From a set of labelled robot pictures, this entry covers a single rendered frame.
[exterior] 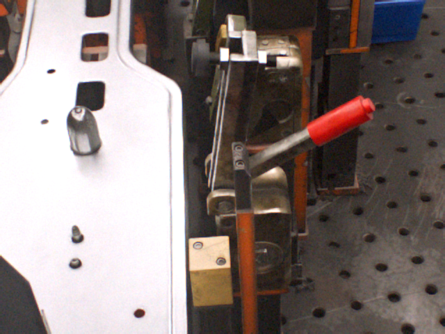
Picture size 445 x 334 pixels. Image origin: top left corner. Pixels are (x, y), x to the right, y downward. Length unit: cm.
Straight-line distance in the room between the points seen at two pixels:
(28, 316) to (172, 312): 32
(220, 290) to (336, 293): 43
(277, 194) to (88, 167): 21
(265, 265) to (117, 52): 33
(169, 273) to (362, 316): 39
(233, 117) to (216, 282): 14
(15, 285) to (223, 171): 33
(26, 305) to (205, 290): 30
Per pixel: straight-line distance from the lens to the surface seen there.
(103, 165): 88
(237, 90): 66
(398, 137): 133
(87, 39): 132
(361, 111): 71
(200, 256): 71
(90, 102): 105
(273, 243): 79
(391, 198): 124
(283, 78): 88
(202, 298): 73
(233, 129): 69
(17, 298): 44
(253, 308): 71
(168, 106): 93
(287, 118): 92
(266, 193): 77
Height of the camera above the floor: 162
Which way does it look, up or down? 46 degrees down
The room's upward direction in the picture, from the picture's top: 4 degrees counter-clockwise
